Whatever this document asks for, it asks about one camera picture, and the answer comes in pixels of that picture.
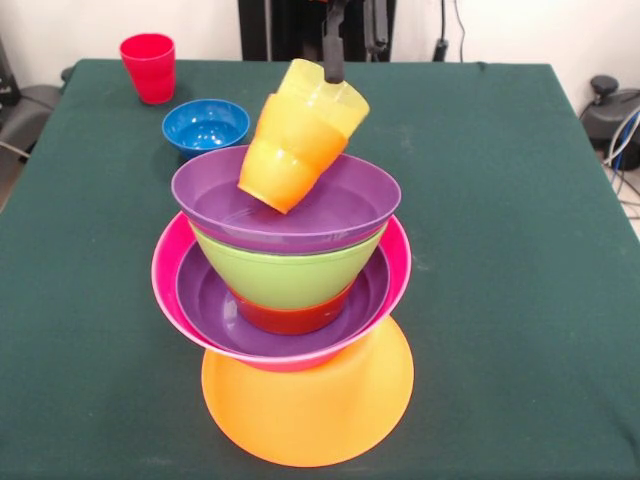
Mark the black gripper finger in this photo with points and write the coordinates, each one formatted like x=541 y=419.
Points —
x=334 y=55
x=377 y=25

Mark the yellow plastic cup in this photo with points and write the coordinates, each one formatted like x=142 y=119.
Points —
x=345 y=107

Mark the orange plastic cup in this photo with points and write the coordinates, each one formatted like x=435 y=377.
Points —
x=290 y=160

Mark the purple plastic bowl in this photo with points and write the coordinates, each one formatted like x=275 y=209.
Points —
x=200 y=305
x=350 y=200

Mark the small blue plastic bowl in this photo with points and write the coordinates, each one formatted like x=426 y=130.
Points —
x=205 y=130

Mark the green plastic bowl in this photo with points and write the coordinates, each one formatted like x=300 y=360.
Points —
x=290 y=275

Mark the small red-orange plastic bowl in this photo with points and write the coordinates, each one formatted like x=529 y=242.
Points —
x=295 y=320

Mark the large pink plastic bowl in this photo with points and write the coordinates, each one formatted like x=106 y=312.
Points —
x=167 y=280

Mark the large orange plastic bowl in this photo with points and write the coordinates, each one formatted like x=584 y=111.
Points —
x=310 y=415

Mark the red plastic cup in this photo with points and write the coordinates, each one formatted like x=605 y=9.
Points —
x=147 y=70

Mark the dark green table cloth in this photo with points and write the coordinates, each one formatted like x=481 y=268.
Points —
x=100 y=325

